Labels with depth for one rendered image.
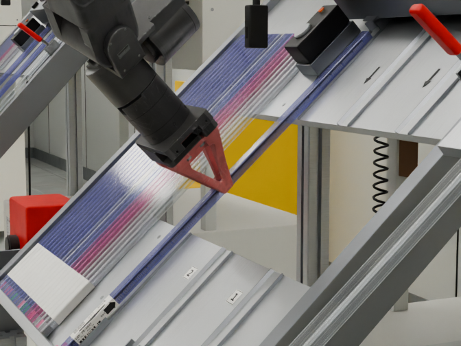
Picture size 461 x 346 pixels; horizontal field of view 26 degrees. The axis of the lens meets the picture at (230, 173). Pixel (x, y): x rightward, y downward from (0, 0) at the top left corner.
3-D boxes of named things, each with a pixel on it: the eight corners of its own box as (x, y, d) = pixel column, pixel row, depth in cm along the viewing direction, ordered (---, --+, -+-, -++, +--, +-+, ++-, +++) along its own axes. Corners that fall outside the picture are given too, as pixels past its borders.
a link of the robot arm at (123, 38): (46, 11, 100) (103, 44, 96) (123, -65, 103) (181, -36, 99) (89, 81, 110) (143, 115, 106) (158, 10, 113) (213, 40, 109)
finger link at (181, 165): (231, 163, 117) (180, 105, 113) (258, 170, 110) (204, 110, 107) (192, 204, 116) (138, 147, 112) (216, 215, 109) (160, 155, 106)
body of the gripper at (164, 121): (183, 113, 115) (140, 66, 112) (218, 121, 105) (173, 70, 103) (144, 154, 113) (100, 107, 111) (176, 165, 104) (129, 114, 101)
